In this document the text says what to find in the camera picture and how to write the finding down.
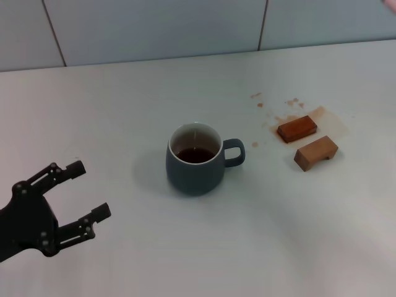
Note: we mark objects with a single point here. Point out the light notched wooden block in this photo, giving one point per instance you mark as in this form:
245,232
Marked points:
312,151

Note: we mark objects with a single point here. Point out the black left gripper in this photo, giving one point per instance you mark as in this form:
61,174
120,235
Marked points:
28,222

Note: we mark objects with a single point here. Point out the grey ceramic mug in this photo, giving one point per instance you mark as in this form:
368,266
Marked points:
195,176

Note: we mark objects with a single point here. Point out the dark wet wooden block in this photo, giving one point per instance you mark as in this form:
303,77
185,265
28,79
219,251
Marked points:
297,128

